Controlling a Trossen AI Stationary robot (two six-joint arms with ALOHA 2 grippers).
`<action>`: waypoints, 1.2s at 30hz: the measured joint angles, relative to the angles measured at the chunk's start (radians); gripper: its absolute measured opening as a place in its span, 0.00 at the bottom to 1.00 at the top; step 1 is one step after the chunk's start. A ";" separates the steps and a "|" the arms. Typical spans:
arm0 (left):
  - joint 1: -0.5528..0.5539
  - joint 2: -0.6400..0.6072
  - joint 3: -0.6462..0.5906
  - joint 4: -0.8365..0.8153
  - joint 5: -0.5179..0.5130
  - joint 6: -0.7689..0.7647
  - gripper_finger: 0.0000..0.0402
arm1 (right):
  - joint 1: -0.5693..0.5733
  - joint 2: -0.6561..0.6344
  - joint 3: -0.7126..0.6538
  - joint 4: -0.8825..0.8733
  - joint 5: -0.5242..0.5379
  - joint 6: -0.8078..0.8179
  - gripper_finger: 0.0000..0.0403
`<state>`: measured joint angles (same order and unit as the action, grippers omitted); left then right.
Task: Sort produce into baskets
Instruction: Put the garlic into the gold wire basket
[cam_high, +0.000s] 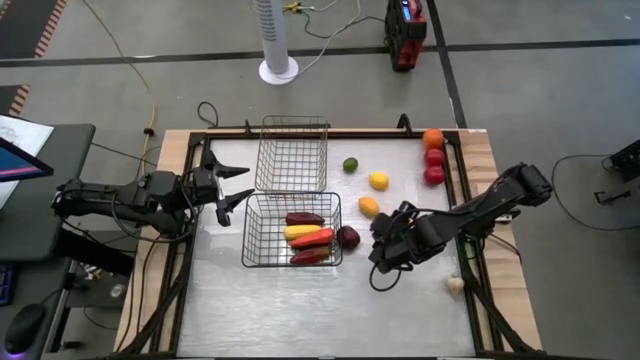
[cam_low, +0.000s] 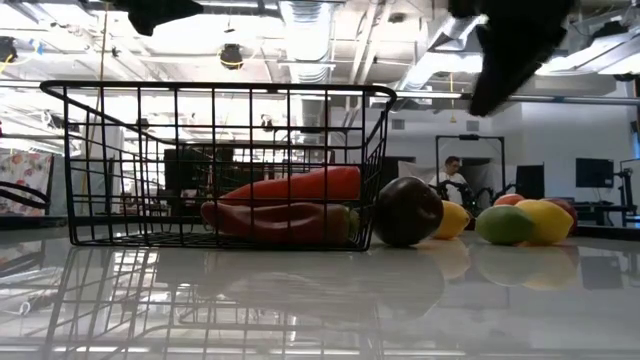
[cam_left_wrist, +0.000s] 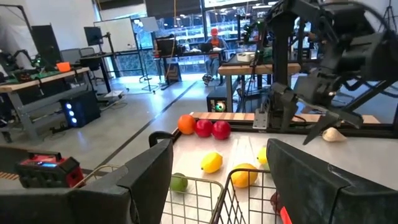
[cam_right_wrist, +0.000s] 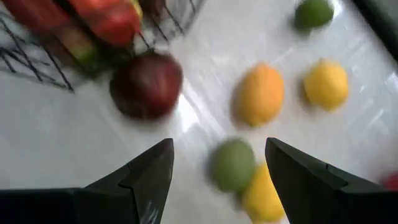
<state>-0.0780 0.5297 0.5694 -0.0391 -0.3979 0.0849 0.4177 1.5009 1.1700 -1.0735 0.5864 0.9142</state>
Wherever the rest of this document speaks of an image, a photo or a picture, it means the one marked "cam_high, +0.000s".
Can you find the computer monitor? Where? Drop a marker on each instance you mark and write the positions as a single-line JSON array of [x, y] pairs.
[[20, 162]]

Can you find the black desk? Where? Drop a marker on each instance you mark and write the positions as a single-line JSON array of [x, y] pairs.
[[40, 225]]

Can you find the orange fruit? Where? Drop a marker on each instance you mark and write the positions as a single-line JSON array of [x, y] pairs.
[[433, 138]]

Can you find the red chili pepper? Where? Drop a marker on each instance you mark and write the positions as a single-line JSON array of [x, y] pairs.
[[309, 256]]

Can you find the black table frame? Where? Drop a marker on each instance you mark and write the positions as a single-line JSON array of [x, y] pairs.
[[375, 135]]

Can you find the black computer mouse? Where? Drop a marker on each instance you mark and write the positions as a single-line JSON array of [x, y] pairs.
[[25, 327]]

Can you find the green lime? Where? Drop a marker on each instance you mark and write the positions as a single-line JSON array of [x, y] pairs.
[[350, 165]]

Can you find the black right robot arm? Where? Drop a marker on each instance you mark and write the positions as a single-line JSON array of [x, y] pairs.
[[480, 210]]

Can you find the white garlic bulb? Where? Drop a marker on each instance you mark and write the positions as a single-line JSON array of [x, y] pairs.
[[455, 285]]

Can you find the yellow lemon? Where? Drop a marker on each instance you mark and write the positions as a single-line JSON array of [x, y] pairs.
[[379, 181]]

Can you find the yellow corn banana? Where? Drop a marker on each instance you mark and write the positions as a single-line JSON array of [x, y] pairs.
[[300, 232]]

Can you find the orange-red carrot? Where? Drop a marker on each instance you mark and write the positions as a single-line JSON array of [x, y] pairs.
[[315, 238]]

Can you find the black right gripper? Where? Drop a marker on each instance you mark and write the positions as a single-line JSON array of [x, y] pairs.
[[392, 242]]

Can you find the black box device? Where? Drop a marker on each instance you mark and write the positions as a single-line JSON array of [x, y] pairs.
[[627, 160]]

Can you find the small black floor stand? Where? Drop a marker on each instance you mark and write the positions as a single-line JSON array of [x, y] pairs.
[[612, 196]]

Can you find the dark maroon chili pepper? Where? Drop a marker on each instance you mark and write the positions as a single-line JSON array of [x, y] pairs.
[[305, 218]]

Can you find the black case with stickers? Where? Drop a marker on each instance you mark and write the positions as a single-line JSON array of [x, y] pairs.
[[95, 295]]

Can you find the white tower fan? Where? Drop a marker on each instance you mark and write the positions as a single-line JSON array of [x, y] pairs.
[[272, 40]]

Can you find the white paper sheet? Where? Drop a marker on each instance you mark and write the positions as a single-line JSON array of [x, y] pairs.
[[30, 135]]

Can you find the black arched frame clamp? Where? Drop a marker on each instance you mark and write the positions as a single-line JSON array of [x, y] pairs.
[[404, 125]]

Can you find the black small frame clamp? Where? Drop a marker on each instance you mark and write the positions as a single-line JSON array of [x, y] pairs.
[[247, 127]]

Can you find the black keyboard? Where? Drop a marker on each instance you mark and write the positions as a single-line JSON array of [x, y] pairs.
[[5, 285]]

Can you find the large black striped-edge floor mat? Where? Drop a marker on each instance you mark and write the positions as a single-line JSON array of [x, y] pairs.
[[25, 25]]

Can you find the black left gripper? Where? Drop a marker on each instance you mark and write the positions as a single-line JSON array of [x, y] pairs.
[[205, 185]]

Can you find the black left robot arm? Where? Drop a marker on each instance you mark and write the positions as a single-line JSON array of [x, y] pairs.
[[125, 200]]

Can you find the red tomato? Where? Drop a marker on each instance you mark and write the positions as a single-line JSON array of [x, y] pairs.
[[434, 175], [434, 157]]

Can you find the small black striped-edge floor mat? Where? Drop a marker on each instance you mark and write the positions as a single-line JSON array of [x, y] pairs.
[[10, 100]]

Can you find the orange-yellow mango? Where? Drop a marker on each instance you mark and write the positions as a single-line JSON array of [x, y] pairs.
[[369, 206]]

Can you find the red and black toolbox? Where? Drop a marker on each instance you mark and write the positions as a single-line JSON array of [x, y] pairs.
[[405, 35]]

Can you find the dark red onion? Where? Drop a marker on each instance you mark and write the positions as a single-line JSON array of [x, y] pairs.
[[348, 238]]

